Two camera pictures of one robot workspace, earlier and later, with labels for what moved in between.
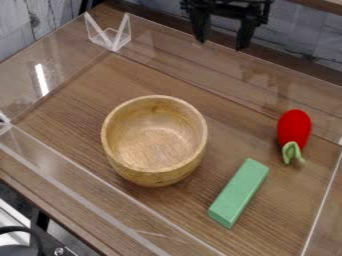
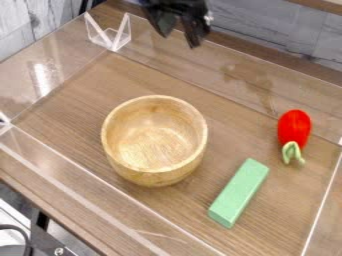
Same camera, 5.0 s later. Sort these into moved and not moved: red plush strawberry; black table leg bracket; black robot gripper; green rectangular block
Moved: black robot gripper
Not moved: green rectangular block; black table leg bracket; red plush strawberry
